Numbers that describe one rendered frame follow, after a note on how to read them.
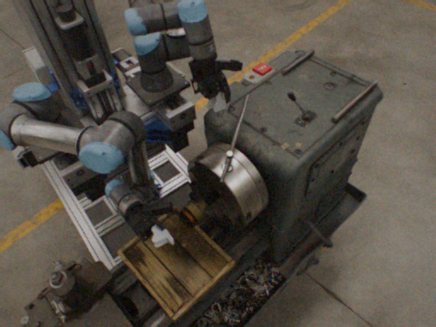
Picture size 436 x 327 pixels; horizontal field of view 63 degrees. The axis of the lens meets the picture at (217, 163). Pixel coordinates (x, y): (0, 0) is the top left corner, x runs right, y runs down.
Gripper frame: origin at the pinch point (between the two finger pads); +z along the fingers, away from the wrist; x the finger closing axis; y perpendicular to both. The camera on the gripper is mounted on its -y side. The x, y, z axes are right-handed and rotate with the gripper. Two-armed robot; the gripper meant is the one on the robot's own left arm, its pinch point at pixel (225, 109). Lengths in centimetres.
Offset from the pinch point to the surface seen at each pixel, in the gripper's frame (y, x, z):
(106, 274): 59, -9, 35
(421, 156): -167, -1, 143
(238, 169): 6.2, 7.4, 18.4
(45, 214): 67, -160, 102
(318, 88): -42.7, 4.1, 14.6
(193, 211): 24.1, 0.6, 27.9
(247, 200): 9.7, 13.2, 26.9
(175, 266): 37, -4, 51
